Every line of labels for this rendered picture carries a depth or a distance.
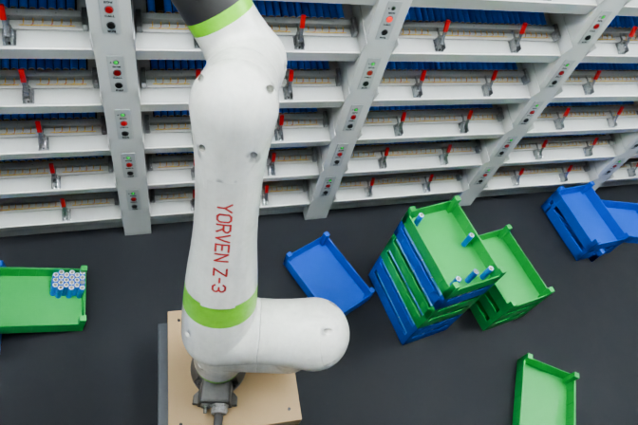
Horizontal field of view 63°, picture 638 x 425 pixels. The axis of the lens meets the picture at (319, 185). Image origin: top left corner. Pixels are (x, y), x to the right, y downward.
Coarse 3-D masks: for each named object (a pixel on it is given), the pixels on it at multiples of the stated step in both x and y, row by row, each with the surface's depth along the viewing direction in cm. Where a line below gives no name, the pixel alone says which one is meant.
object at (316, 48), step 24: (144, 0) 133; (144, 24) 131; (168, 24) 133; (360, 24) 145; (144, 48) 129; (168, 48) 131; (192, 48) 133; (288, 48) 140; (312, 48) 143; (336, 48) 145; (360, 48) 146
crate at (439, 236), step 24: (408, 216) 169; (432, 216) 177; (456, 216) 178; (432, 240) 171; (456, 240) 173; (480, 240) 169; (432, 264) 162; (456, 264) 167; (480, 264) 169; (456, 288) 153
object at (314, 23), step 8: (144, 16) 129; (152, 16) 130; (160, 16) 130; (168, 16) 131; (176, 16) 131; (264, 16) 139; (152, 24) 130; (160, 24) 131; (176, 24) 133; (184, 24) 134; (272, 24) 140; (280, 24) 140; (288, 24) 141; (312, 24) 142; (320, 24) 143; (328, 24) 144; (336, 24) 144; (344, 24) 145; (328, 32) 144; (336, 32) 145; (344, 32) 146
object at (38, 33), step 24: (0, 0) 121; (24, 0) 122; (48, 0) 124; (72, 0) 126; (0, 24) 121; (24, 24) 123; (48, 24) 124; (72, 24) 126; (0, 48) 120; (24, 48) 121; (48, 48) 123; (72, 48) 124
